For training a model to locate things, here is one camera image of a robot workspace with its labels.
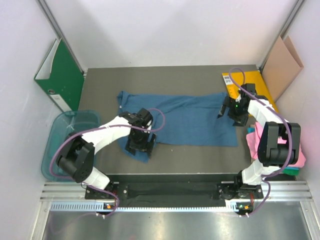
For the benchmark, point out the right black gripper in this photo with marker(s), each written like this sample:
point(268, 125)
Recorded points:
point(239, 121)

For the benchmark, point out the brown cardboard folder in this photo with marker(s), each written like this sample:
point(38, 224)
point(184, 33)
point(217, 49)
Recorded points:
point(282, 67)

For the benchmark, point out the aluminium front rail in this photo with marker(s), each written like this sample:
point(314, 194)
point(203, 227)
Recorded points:
point(288, 214)

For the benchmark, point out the left aluminium corner post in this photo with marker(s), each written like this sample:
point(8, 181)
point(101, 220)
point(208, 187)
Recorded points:
point(44, 7)

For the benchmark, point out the blue t shirt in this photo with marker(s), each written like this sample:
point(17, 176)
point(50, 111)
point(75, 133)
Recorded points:
point(184, 119)

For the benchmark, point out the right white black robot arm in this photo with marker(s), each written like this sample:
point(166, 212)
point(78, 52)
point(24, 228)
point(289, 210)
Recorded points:
point(278, 145)

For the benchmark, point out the green ring binder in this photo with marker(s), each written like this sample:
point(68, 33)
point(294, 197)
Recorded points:
point(60, 78)

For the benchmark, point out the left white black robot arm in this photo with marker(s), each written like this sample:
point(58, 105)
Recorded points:
point(76, 155)

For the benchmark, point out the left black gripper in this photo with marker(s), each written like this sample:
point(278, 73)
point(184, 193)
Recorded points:
point(131, 146)

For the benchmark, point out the aluminium corner post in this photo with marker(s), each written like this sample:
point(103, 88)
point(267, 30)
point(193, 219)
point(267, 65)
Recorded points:
point(286, 26)
point(44, 7)

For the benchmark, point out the teal transparent plastic bin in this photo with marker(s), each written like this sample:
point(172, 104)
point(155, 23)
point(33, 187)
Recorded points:
point(64, 124)

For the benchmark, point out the green folded t shirt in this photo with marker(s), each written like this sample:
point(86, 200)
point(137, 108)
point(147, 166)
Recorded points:
point(291, 172)

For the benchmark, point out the grey slotted cable duct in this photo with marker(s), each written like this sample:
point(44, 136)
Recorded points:
point(108, 207)

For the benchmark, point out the right aluminium corner post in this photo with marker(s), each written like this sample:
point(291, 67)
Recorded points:
point(286, 26)

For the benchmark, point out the pink folded t shirt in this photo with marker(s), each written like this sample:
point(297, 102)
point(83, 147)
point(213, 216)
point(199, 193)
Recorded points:
point(253, 140)

